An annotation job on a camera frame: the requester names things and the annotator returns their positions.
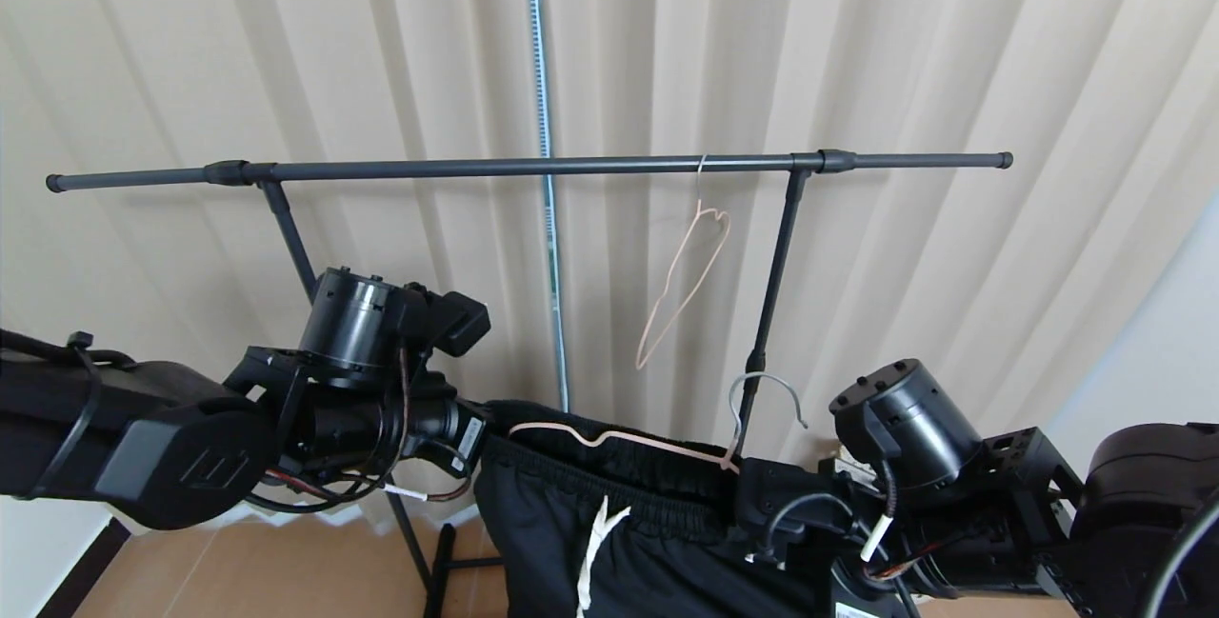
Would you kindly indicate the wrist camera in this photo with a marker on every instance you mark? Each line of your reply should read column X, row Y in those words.
column 781, row 494
column 457, row 323

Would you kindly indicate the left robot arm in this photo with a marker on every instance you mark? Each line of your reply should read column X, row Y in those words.
column 143, row 447

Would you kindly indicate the pink clothes hanger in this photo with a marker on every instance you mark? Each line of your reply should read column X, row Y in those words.
column 698, row 182
column 619, row 440

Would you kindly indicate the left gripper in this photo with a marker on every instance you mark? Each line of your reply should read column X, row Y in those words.
column 419, row 428

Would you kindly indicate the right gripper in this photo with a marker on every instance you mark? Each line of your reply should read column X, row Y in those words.
column 952, row 551

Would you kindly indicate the beige curtain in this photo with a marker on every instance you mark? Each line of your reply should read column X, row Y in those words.
column 286, row 47

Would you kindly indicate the black clothes rack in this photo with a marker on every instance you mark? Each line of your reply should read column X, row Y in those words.
column 476, row 167

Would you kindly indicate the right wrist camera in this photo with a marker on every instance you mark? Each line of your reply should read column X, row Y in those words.
column 781, row 494

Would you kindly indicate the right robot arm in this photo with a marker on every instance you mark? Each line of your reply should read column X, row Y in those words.
column 1124, row 504

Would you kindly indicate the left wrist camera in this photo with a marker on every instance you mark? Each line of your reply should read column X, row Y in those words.
column 457, row 323

